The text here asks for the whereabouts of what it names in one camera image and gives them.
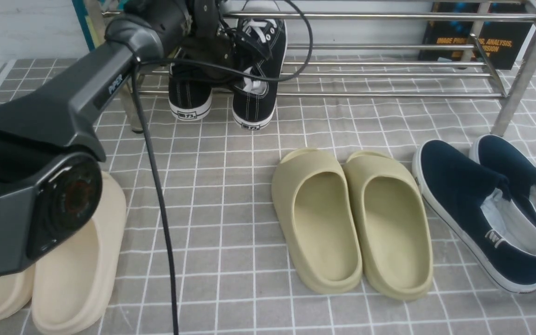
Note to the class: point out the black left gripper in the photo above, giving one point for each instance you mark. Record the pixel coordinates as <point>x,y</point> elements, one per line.
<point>208,42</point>

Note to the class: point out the black canvas sneaker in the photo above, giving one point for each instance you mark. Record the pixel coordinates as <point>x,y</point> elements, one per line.
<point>189,96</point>
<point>260,47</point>

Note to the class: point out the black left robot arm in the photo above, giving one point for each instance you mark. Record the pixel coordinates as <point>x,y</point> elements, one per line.
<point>62,218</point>

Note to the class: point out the metal shoe rack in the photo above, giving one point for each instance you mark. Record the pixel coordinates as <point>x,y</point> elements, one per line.
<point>268,9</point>

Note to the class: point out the navy slip-on shoe, left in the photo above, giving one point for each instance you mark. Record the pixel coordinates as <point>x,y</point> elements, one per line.
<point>476,204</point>

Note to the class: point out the navy slip-on shoe, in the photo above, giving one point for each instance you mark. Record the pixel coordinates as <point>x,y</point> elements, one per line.
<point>497,154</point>
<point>476,204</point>

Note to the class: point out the navy slip-on shoe, right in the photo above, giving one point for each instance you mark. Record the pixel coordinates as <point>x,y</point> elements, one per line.
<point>497,154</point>

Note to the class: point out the olive slide slipper, left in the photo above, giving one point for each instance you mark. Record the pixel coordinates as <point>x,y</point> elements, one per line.
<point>311,200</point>

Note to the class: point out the olive slide slipper, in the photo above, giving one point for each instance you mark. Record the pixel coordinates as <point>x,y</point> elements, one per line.
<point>391,223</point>
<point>311,200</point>

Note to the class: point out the black image processing book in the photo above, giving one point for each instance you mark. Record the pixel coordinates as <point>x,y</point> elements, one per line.
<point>501,41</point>

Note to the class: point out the olive slide slipper, right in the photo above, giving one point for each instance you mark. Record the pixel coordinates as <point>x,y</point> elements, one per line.
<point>391,223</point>

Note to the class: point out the cream slide slipper, right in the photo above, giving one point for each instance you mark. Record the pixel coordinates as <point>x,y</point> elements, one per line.
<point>73,284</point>

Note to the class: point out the cream slide slipper, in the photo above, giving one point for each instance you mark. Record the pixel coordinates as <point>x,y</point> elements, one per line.
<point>73,284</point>
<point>15,291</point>

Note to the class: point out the cream slide slipper, left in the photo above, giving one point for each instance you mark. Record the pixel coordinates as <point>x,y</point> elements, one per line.
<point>15,291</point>

